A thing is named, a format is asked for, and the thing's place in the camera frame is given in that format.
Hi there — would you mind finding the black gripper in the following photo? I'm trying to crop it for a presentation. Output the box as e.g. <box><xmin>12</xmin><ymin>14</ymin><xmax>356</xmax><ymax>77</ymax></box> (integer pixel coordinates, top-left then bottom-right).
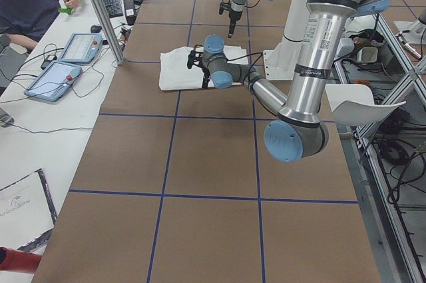
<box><xmin>228</xmin><ymin>10</ymin><xmax>242</xmax><ymax>38</ymax></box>
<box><xmin>202</xmin><ymin>67</ymin><xmax>210</xmax><ymax>89</ymax></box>

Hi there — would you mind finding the white long-sleeve printed shirt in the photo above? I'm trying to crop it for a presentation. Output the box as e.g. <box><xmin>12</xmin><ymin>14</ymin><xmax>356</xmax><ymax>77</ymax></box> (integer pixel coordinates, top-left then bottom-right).
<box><xmin>158</xmin><ymin>45</ymin><xmax>248</xmax><ymax>91</ymax></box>

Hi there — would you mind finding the white central mounting column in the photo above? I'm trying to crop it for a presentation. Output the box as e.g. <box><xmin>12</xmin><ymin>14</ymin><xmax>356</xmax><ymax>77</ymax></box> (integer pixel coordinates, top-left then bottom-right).
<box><xmin>264</xmin><ymin>0</ymin><xmax>310</xmax><ymax>81</ymax></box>

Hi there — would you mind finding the black computer mouse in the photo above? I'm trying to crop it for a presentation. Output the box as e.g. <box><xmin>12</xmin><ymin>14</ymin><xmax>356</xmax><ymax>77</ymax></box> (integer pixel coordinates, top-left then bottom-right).
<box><xmin>90</xmin><ymin>25</ymin><xmax>102</xmax><ymax>33</ymax></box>

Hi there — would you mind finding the black computer keyboard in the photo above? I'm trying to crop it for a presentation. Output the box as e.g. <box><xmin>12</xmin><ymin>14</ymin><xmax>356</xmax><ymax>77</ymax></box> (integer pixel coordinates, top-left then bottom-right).
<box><xmin>102</xmin><ymin>0</ymin><xmax>123</xmax><ymax>18</ymax></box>

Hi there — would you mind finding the upper blue teach pendant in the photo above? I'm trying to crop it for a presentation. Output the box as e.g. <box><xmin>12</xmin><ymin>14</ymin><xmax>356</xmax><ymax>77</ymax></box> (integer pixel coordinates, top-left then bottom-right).
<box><xmin>59</xmin><ymin>33</ymin><xmax>103</xmax><ymax>64</ymax></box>

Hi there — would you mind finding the blue teach pendant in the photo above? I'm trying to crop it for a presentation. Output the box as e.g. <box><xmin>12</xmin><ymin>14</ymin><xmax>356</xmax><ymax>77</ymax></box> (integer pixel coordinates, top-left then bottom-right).
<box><xmin>24</xmin><ymin>61</ymin><xmax>83</xmax><ymax>102</ymax></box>
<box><xmin>59</xmin><ymin>33</ymin><xmax>103</xmax><ymax>64</ymax></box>

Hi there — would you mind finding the white plastic chair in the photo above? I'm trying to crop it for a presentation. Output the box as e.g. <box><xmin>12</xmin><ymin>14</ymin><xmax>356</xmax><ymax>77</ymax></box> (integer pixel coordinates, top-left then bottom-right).
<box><xmin>325</xmin><ymin>83</ymin><xmax>406</xmax><ymax>127</ymax></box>

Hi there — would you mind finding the green plastic clamp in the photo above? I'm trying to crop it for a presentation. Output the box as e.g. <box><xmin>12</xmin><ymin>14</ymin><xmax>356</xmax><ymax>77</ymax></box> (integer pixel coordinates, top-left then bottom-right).
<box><xmin>58</xmin><ymin>7</ymin><xmax>73</xmax><ymax>15</ymax></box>

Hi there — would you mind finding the lower blue teach pendant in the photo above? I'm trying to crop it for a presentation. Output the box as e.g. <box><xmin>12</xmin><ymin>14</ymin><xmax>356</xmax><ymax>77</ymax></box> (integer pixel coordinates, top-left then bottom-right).
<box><xmin>24</xmin><ymin>61</ymin><xmax>83</xmax><ymax>102</ymax></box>

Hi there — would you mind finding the seated person in dark shirt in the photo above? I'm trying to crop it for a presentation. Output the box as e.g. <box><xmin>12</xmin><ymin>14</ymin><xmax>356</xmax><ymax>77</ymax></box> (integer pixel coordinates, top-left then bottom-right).
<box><xmin>1</xmin><ymin>0</ymin><xmax>81</xmax><ymax>50</ymax></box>

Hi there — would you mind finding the red cylindrical object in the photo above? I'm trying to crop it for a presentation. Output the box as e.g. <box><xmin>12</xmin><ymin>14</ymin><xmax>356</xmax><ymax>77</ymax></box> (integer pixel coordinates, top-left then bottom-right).
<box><xmin>1</xmin><ymin>247</ymin><xmax>42</xmax><ymax>274</ymax></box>

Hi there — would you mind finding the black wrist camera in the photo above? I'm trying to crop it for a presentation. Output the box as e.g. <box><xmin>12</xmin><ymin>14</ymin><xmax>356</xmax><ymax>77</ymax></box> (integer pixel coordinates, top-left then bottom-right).
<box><xmin>219</xmin><ymin>1</ymin><xmax>231</xmax><ymax>15</ymax></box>
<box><xmin>186</xmin><ymin>48</ymin><xmax>203</xmax><ymax>69</ymax></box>

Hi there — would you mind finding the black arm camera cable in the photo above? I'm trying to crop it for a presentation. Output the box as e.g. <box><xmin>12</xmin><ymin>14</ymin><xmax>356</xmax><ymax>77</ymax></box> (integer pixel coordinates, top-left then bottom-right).
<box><xmin>224</xmin><ymin>51</ymin><xmax>264</xmax><ymax>91</ymax></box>

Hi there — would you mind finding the aluminium frame post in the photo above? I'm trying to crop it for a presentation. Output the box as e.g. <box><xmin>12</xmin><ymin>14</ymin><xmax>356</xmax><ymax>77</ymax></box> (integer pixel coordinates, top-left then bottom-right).
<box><xmin>91</xmin><ymin>0</ymin><xmax>124</xmax><ymax>65</ymax></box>

